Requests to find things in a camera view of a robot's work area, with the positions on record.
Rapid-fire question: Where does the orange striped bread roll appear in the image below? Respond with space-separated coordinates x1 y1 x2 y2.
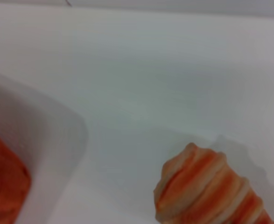
153 142 274 224

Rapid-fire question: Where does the orange woven rectangular basket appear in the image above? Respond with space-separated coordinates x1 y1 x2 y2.
0 122 33 224

